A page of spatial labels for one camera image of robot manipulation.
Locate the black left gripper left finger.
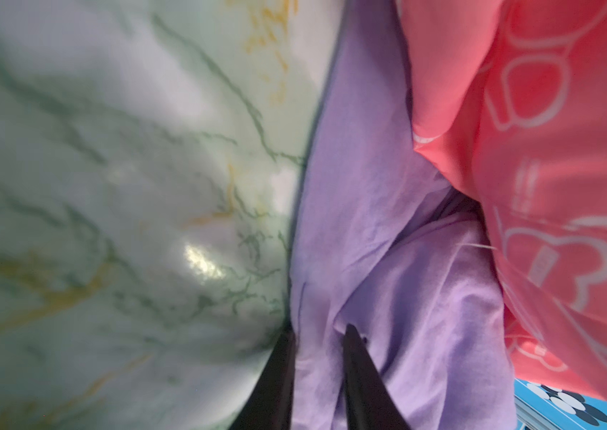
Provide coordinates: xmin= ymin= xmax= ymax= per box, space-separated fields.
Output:
xmin=229 ymin=322 xmax=296 ymax=430

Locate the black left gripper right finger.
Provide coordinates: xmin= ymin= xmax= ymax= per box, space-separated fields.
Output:
xmin=343 ymin=324 xmax=409 ymax=430

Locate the pink printed jacket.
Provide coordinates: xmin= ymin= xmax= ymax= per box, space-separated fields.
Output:
xmin=397 ymin=1 xmax=607 ymax=401

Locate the purple cloth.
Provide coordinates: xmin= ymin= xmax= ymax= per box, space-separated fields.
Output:
xmin=290 ymin=1 xmax=517 ymax=429

